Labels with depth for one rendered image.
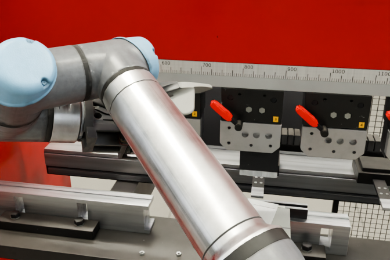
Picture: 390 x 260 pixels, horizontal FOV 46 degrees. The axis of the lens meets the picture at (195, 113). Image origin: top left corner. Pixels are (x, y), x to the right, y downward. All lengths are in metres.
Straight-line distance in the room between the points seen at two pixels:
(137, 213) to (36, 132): 0.72
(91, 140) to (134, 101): 0.14
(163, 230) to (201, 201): 0.92
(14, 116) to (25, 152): 1.19
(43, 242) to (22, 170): 0.45
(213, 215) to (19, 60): 0.28
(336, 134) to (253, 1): 0.37
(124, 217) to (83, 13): 0.59
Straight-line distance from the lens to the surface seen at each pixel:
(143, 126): 0.53
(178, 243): 1.34
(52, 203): 1.43
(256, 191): 1.32
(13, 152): 1.72
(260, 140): 1.15
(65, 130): 0.67
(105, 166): 1.61
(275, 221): 1.22
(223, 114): 1.09
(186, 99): 0.71
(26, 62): 0.55
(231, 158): 1.53
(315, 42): 1.07
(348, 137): 1.15
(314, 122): 1.09
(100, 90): 0.59
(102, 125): 0.68
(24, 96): 0.55
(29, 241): 1.42
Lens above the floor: 1.70
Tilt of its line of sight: 22 degrees down
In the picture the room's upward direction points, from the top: straight up
